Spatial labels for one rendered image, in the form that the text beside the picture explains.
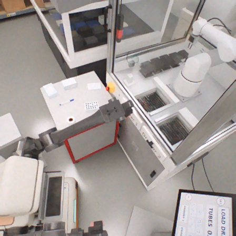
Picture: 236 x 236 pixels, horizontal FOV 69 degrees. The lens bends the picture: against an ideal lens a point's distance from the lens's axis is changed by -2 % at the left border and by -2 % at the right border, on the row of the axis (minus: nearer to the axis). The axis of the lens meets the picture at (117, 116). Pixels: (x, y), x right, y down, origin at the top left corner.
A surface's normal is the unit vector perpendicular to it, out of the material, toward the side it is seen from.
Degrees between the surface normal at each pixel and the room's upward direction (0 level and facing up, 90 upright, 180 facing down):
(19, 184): 42
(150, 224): 5
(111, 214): 0
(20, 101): 0
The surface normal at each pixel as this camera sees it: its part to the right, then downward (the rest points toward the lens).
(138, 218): 0.03, -0.57
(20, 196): 0.72, -0.45
